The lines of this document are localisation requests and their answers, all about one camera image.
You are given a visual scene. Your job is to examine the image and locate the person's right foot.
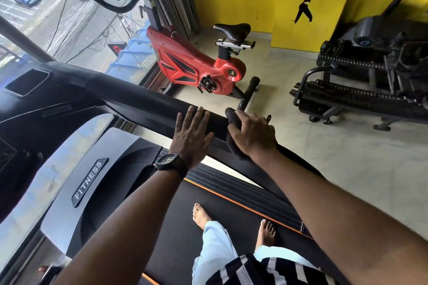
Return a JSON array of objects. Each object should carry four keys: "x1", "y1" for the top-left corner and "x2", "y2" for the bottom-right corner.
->
[{"x1": 255, "y1": 219, "x2": 277, "y2": 248}]

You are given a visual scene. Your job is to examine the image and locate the person's left hand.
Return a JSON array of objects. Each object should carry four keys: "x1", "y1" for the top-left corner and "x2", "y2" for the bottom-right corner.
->
[{"x1": 169, "y1": 106, "x2": 215, "y2": 169}]

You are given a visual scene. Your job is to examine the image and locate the person's foot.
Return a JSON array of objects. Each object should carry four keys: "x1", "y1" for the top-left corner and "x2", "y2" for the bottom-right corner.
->
[
  {"x1": 193, "y1": 203, "x2": 213, "y2": 230},
  {"x1": 255, "y1": 219, "x2": 277, "y2": 248}
]

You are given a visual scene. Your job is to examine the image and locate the red exercise bike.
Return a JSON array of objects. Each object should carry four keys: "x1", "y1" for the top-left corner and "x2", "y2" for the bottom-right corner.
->
[{"x1": 88, "y1": 0, "x2": 261, "y2": 112}]

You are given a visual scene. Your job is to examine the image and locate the blue roof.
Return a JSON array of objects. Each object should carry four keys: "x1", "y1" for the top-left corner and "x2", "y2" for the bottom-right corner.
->
[{"x1": 105, "y1": 20, "x2": 158, "y2": 86}]

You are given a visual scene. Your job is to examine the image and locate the person's left forearm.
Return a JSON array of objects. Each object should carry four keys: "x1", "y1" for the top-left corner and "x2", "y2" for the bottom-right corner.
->
[{"x1": 53, "y1": 167, "x2": 202, "y2": 285}]

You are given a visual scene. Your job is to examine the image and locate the person's left foot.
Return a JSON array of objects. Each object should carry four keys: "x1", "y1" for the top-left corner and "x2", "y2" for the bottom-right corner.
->
[{"x1": 193, "y1": 203, "x2": 213, "y2": 230}]

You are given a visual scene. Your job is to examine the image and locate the black wristwatch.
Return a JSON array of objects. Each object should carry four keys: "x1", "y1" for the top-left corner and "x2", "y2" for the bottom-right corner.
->
[{"x1": 154, "y1": 153, "x2": 188, "y2": 180}]

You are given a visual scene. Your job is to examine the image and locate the black white striped shirt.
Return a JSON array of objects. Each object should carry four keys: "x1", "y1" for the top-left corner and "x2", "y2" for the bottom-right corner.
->
[{"x1": 205, "y1": 254, "x2": 337, "y2": 285}]

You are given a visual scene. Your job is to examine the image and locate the person's right hand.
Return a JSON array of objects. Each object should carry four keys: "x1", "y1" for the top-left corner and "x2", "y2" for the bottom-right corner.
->
[{"x1": 228, "y1": 111, "x2": 279, "y2": 159}]

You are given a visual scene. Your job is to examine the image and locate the person's right forearm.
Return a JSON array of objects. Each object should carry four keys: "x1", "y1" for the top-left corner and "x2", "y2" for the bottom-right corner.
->
[{"x1": 250, "y1": 146, "x2": 428, "y2": 285}]

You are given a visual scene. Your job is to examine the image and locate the black cloth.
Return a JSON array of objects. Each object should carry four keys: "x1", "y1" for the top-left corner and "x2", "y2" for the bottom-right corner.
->
[{"x1": 225, "y1": 107, "x2": 252, "y2": 162}]

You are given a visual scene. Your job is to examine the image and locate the overhead power cables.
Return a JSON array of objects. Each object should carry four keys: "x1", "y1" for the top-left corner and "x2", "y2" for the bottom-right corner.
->
[{"x1": 46, "y1": 0, "x2": 148, "y2": 62}]

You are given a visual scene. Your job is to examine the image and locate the light blue trousers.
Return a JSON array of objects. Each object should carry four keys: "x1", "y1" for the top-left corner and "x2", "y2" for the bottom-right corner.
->
[{"x1": 192, "y1": 221, "x2": 319, "y2": 285}]

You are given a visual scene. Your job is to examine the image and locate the black and grey treadmill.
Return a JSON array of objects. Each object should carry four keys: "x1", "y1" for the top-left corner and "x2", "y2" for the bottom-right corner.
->
[{"x1": 0, "y1": 61, "x2": 339, "y2": 285}]

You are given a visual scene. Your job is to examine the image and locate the dark window frame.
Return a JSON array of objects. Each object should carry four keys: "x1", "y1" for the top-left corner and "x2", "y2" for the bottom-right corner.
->
[{"x1": 0, "y1": 15, "x2": 56, "y2": 63}]

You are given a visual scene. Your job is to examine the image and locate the black curved treadmill machine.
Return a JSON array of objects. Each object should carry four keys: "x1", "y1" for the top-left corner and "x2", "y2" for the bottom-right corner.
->
[{"x1": 290, "y1": 15, "x2": 428, "y2": 132}]

